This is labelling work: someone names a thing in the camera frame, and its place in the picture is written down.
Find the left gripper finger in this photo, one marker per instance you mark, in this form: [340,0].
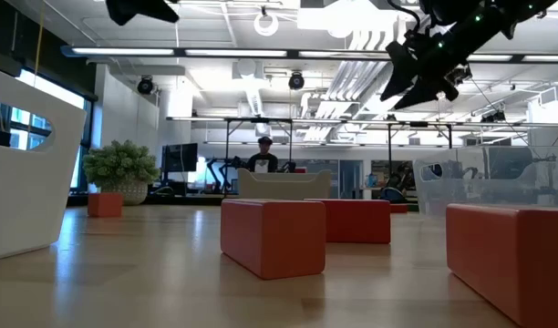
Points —
[142,9]

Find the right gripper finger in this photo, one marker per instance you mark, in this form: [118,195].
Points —
[429,93]
[399,68]

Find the red rectangular block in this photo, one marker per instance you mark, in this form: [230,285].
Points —
[356,221]
[399,208]

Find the orange rectangular block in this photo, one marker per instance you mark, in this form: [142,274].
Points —
[274,237]
[511,259]

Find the small orange cube block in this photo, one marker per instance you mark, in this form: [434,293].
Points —
[105,205]

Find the black background robot arm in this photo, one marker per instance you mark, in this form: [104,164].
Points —
[213,171]

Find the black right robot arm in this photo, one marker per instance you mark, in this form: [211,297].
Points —
[520,9]

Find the black ceiling mounted device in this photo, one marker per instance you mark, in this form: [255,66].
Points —
[493,116]
[463,73]

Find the long ceiling light bar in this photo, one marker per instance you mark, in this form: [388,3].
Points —
[124,51]

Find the dark background workstation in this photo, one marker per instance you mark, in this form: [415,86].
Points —
[397,182]

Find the clear plastic bin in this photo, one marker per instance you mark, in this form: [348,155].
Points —
[488,182]

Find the black computer monitor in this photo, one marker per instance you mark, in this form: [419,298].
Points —
[179,157]

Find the green plant in white pot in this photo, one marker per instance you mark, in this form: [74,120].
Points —
[119,166]

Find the person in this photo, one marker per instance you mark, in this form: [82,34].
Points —
[263,161]

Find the grey plastic bin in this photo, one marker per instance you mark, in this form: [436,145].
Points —
[283,187]

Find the white plastic bin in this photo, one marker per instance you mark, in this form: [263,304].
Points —
[28,205]

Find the black metal rig frame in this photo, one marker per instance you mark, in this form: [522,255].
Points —
[389,146]
[227,150]

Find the round black ceiling camera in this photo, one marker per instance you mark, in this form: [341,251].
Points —
[296,80]
[145,85]

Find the black metal table frame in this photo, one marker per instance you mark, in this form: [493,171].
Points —
[183,199]

